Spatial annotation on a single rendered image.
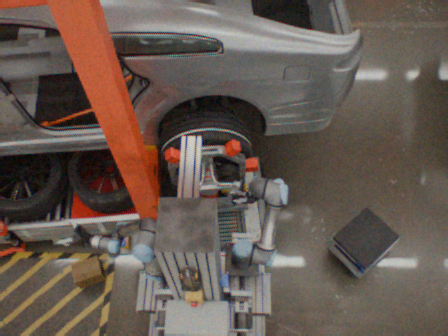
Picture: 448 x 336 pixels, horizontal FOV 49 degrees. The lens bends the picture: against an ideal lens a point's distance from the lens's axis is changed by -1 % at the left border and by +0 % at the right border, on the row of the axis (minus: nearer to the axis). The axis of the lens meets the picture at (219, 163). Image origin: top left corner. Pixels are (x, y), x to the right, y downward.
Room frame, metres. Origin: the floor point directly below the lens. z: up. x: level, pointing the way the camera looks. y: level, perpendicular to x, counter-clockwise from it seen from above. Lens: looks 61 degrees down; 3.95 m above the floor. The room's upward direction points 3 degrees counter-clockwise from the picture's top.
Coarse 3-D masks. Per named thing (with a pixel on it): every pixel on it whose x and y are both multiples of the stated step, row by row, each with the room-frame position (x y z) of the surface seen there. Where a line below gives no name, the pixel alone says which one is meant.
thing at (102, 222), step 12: (108, 216) 1.58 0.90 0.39; (120, 216) 1.57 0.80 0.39; (132, 216) 1.57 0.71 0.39; (12, 228) 1.53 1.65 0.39; (24, 228) 1.52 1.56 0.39; (36, 228) 1.52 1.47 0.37; (48, 228) 1.53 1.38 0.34; (60, 228) 1.53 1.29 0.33; (72, 228) 1.53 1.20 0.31; (84, 228) 1.53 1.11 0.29
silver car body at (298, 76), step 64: (128, 0) 2.25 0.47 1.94; (192, 0) 3.20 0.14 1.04; (256, 0) 3.30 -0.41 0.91; (320, 0) 3.12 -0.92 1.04; (0, 64) 2.76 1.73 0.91; (64, 64) 2.74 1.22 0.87; (128, 64) 2.03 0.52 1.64; (192, 64) 2.01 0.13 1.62; (256, 64) 2.01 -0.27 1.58; (320, 64) 2.02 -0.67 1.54; (0, 128) 1.99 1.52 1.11; (64, 128) 2.06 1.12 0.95; (320, 128) 2.03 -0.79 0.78
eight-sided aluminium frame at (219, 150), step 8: (208, 152) 1.68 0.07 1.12; (216, 152) 1.67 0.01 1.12; (224, 152) 1.68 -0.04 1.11; (232, 160) 1.67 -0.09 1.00; (240, 160) 1.67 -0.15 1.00; (168, 168) 1.66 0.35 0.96; (240, 168) 1.67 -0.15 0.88; (176, 176) 1.70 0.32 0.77; (232, 176) 1.71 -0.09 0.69; (240, 176) 1.67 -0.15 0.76; (176, 184) 1.65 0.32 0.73
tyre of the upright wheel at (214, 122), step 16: (208, 112) 1.96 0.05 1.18; (176, 128) 1.89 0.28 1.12; (192, 128) 1.85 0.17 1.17; (208, 128) 1.83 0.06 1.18; (224, 128) 1.85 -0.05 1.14; (240, 128) 1.90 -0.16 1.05; (176, 144) 1.76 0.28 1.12; (208, 144) 1.75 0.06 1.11; (224, 144) 1.75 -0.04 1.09; (240, 144) 1.76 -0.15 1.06; (224, 176) 1.75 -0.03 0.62
